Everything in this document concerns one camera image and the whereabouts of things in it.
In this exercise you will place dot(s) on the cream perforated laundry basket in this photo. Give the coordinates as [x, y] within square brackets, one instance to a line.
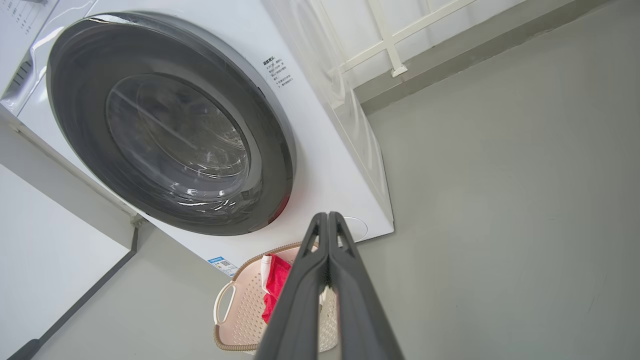
[245, 315]

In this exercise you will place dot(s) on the round white filter cover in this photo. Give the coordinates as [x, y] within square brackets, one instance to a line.
[359, 230]

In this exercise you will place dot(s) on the white front-load washing machine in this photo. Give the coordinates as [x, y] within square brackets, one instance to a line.
[325, 150]

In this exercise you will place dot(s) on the blue energy label sticker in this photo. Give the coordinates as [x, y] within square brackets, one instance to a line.
[223, 266]

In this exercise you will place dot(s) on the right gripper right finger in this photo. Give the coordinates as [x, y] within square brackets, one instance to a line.
[360, 310]

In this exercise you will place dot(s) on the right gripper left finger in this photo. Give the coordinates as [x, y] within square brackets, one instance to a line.
[300, 310]

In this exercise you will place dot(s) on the red garment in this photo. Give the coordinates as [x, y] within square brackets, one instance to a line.
[277, 285]

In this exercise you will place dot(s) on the black round washer door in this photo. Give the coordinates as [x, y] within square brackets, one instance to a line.
[85, 75]

